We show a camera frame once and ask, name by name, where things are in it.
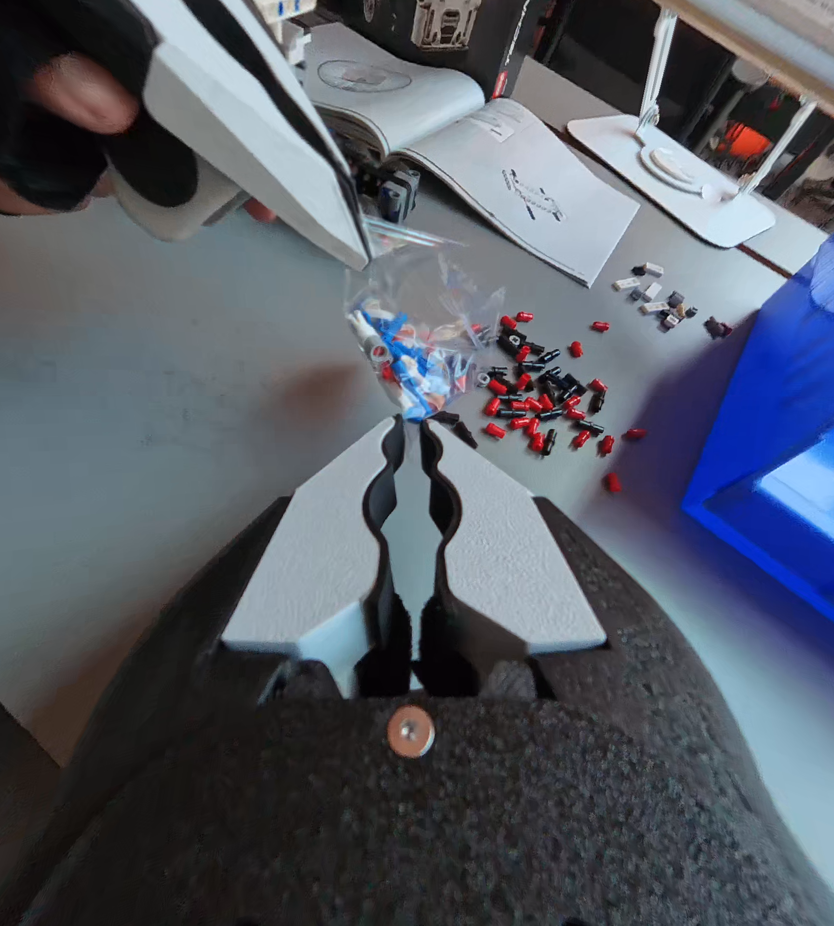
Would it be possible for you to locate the black lego set box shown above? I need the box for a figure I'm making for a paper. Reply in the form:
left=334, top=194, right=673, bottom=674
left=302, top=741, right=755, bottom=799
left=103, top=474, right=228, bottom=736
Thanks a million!
left=316, top=0, right=557, bottom=100

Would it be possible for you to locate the cluster of small grey lego pieces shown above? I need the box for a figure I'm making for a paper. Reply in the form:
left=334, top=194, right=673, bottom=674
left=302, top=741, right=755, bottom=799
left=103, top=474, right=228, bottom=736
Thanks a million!
left=611, top=260, right=700, bottom=334

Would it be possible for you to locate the open lego instruction booklet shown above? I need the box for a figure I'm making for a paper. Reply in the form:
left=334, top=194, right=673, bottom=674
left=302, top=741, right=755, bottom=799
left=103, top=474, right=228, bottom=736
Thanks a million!
left=301, top=22, right=642, bottom=290

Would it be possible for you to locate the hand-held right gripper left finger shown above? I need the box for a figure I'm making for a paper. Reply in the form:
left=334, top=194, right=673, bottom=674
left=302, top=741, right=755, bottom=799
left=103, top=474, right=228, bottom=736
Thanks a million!
left=222, top=416, right=401, bottom=700

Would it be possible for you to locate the white desk lamp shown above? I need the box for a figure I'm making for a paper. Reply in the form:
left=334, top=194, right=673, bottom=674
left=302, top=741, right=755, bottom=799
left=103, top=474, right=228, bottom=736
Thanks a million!
left=566, top=0, right=834, bottom=251

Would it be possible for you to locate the clear bag of lego pieces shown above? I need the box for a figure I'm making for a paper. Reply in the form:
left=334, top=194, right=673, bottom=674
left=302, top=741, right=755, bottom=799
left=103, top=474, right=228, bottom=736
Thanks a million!
left=343, top=217, right=509, bottom=425

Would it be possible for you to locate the person's left hand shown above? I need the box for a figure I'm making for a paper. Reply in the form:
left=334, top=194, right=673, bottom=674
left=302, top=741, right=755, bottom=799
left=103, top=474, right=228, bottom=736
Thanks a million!
left=0, top=0, right=199, bottom=218

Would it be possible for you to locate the white and blue lego assembly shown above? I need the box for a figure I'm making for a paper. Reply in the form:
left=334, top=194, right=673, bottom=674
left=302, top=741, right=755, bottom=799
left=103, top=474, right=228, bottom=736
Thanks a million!
left=253, top=0, right=318, bottom=65

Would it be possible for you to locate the blue plastic bin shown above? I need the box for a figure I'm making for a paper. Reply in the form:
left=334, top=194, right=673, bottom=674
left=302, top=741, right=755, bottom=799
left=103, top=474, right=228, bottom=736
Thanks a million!
left=680, top=190, right=834, bottom=658

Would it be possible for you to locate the pile of red black lego pins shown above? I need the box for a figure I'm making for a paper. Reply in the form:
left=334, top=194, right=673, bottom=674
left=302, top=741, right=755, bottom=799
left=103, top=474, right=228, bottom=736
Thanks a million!
left=435, top=310, right=651, bottom=496

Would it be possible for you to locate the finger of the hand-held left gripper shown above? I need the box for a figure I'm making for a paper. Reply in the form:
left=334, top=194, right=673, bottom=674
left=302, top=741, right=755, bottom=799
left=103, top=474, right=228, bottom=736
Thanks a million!
left=128, top=0, right=373, bottom=272
left=222, top=0, right=362, bottom=214

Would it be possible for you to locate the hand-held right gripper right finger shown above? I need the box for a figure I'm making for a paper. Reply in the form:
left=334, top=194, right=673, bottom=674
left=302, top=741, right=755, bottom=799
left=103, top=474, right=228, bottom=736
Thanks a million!
left=419, top=420, right=608, bottom=697

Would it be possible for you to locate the dark grey lego assembly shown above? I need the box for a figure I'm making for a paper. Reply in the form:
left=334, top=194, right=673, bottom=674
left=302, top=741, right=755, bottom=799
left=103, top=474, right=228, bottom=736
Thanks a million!
left=376, top=165, right=423, bottom=224

